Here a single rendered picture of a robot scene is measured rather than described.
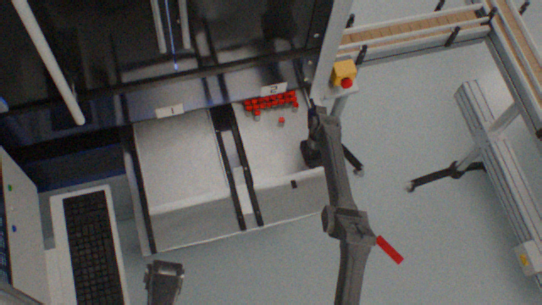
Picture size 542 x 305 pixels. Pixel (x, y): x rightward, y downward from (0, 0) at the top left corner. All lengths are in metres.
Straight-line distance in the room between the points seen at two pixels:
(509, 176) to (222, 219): 1.23
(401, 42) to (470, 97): 0.56
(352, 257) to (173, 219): 0.71
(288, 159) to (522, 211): 1.02
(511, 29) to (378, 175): 1.03
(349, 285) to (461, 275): 1.61
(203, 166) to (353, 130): 1.27
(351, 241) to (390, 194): 1.60
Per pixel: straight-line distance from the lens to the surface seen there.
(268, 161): 1.92
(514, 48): 2.33
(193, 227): 1.84
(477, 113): 2.59
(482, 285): 2.94
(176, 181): 1.90
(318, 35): 1.69
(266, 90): 1.87
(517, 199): 2.50
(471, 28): 2.31
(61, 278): 1.95
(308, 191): 1.90
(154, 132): 1.97
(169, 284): 1.27
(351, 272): 1.35
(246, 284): 2.70
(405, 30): 2.22
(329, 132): 1.62
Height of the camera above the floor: 2.65
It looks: 66 degrees down
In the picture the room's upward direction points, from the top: 9 degrees clockwise
